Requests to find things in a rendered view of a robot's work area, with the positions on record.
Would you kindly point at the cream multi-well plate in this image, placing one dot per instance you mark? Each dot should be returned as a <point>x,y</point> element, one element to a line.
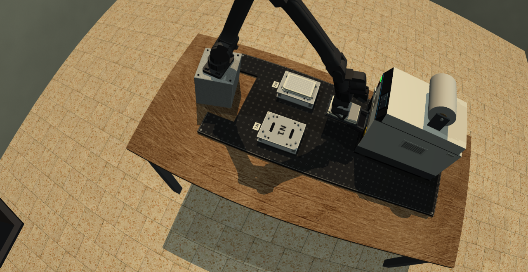
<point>299,86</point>

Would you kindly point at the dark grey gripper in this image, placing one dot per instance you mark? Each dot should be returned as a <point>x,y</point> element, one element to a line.
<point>337,102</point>

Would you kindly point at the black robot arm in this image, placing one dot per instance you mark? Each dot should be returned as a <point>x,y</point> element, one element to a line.
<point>221,54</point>

